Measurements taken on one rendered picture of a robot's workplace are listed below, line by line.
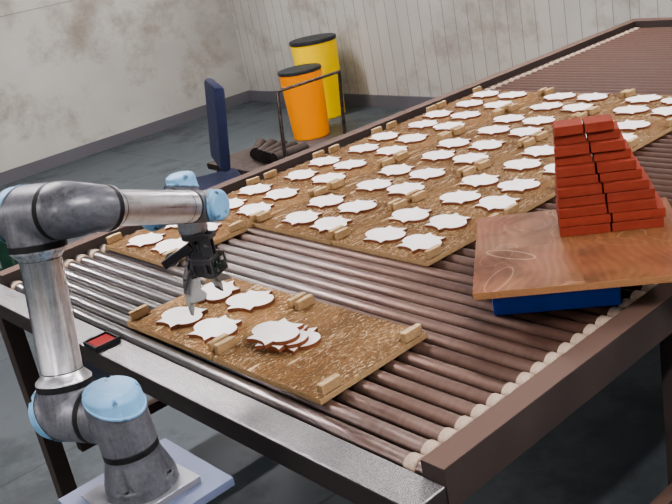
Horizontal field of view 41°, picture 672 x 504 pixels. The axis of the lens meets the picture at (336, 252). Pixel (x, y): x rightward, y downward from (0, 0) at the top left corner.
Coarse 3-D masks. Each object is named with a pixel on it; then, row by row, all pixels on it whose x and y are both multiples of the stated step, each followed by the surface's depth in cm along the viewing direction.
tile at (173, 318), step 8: (168, 312) 254; (176, 312) 253; (184, 312) 251; (200, 312) 249; (160, 320) 249; (168, 320) 248; (176, 320) 247; (184, 320) 246; (192, 320) 245; (200, 320) 246
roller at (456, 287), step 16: (256, 240) 307; (272, 240) 303; (320, 256) 283; (336, 256) 278; (384, 272) 262; (400, 272) 258; (448, 288) 244; (464, 288) 240; (576, 320) 214; (592, 320) 211; (608, 320) 209
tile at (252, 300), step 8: (232, 296) 256; (240, 296) 255; (248, 296) 254; (256, 296) 253; (264, 296) 252; (272, 296) 251; (232, 304) 251; (240, 304) 250; (248, 304) 249; (256, 304) 248; (264, 304) 247; (248, 312) 246
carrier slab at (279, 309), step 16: (240, 288) 264; (256, 288) 262; (176, 304) 261; (208, 304) 257; (224, 304) 255; (272, 304) 249; (144, 320) 254; (256, 320) 241; (272, 320) 239; (160, 336) 243; (176, 336) 240; (240, 336) 233; (192, 352) 232; (208, 352) 228
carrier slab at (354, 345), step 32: (288, 320) 237; (320, 320) 233; (352, 320) 230; (384, 320) 226; (224, 352) 226; (256, 352) 223; (320, 352) 217; (352, 352) 214; (384, 352) 211; (288, 384) 205; (352, 384) 202
